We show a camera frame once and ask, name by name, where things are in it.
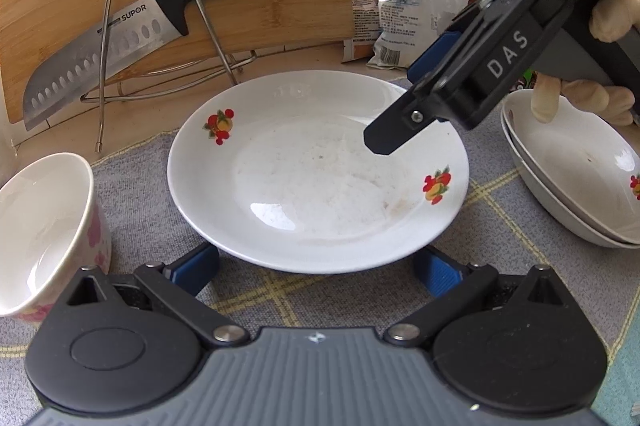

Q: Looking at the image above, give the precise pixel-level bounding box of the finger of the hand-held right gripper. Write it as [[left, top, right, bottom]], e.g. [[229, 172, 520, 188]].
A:
[[363, 78, 451, 157], [406, 0, 557, 83]]

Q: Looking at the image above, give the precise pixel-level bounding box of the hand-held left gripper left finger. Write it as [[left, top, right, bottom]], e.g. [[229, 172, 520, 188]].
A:
[[67, 242, 251, 349]]

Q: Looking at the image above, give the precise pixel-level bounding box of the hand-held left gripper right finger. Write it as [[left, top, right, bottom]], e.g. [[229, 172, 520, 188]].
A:
[[385, 246, 571, 349]]

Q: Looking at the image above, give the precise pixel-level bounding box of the white plate with fruit print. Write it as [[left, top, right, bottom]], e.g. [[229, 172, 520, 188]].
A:
[[167, 73, 470, 276], [501, 89, 640, 244], [505, 126, 640, 250]]

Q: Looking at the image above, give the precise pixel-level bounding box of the white bowl with pink flowers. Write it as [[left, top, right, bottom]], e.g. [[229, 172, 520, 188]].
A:
[[0, 152, 113, 324]]

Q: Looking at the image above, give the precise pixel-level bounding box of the person's right hand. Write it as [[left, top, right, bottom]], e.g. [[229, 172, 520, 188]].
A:
[[530, 0, 640, 128]]

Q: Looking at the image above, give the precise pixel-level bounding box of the red white food packet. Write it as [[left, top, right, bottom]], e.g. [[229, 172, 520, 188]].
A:
[[349, 0, 401, 63]]

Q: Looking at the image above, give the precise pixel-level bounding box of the grey blue checked dish cloth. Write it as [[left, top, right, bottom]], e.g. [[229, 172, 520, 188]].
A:
[[0, 76, 640, 426]]

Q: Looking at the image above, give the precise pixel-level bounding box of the metal wire rack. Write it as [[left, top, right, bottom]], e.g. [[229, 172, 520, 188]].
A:
[[80, 0, 258, 153]]

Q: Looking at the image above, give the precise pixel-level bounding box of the black handled kitchen knife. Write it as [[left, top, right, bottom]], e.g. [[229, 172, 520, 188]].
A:
[[22, 0, 310, 131]]

